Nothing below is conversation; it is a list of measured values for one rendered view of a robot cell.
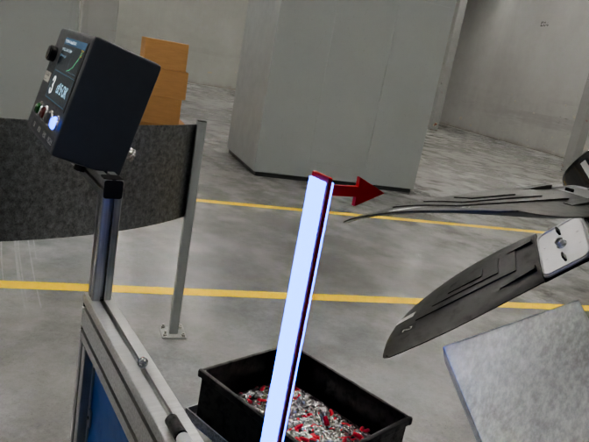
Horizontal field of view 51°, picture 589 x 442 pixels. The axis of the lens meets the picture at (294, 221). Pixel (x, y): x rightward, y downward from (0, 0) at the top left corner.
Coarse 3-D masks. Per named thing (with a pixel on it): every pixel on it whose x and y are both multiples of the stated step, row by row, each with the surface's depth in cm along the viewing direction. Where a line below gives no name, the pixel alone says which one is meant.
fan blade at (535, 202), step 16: (480, 192) 64; (496, 192) 62; (512, 192) 62; (528, 192) 62; (544, 192) 63; (560, 192) 64; (400, 208) 58; (416, 208) 54; (432, 208) 51; (448, 208) 50; (464, 208) 50; (480, 208) 50; (496, 208) 52; (512, 208) 53; (528, 208) 54; (544, 208) 55; (560, 208) 56; (576, 208) 57
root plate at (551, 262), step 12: (552, 228) 79; (564, 228) 78; (576, 228) 76; (540, 240) 80; (552, 240) 78; (576, 240) 74; (588, 240) 72; (540, 252) 78; (552, 252) 76; (564, 252) 74; (576, 252) 73; (588, 252) 71; (552, 264) 74; (564, 264) 72
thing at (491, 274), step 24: (528, 240) 80; (480, 264) 86; (504, 264) 80; (528, 264) 77; (456, 288) 84; (480, 288) 80; (504, 288) 76; (528, 288) 74; (408, 312) 92; (432, 312) 84; (456, 312) 79; (480, 312) 76; (408, 336) 81; (432, 336) 78
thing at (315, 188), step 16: (320, 192) 46; (304, 208) 48; (320, 208) 47; (304, 224) 48; (304, 240) 48; (304, 256) 48; (304, 272) 48; (288, 288) 50; (304, 288) 48; (288, 304) 50; (288, 320) 50; (288, 336) 50; (288, 352) 50; (288, 368) 50; (272, 384) 52; (272, 400) 52; (272, 416) 52; (272, 432) 52
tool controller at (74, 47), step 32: (64, 32) 107; (64, 64) 100; (96, 64) 91; (128, 64) 93; (64, 96) 94; (96, 96) 92; (128, 96) 95; (32, 128) 107; (64, 128) 91; (96, 128) 94; (128, 128) 96; (96, 160) 95; (128, 160) 102
